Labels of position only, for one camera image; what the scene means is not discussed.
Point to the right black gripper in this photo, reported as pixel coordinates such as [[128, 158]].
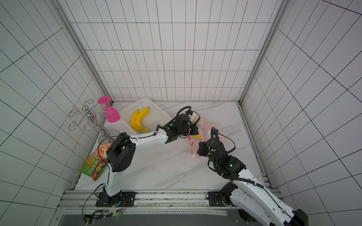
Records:
[[204, 148]]

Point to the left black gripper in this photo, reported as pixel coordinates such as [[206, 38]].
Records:
[[195, 130]]

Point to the pink plastic bag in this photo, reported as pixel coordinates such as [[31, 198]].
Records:
[[204, 128]]

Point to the white perforated plastic basket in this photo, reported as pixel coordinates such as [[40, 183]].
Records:
[[151, 116]]

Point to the yellow banana bunch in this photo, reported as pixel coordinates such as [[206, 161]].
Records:
[[138, 120]]

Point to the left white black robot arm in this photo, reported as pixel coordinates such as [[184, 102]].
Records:
[[122, 150]]

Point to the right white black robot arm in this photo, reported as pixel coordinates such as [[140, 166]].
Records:
[[246, 192]]

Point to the orange patterned round container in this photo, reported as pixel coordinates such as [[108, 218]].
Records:
[[101, 152]]

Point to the chrome hook stand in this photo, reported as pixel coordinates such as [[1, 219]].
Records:
[[89, 122]]

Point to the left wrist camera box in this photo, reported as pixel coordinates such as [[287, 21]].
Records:
[[191, 116]]

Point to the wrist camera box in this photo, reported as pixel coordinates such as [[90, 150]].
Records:
[[214, 134], [191, 116]]

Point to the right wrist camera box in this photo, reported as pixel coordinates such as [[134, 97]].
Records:
[[214, 134]]

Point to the aluminium mounting rail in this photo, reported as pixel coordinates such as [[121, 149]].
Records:
[[83, 204]]

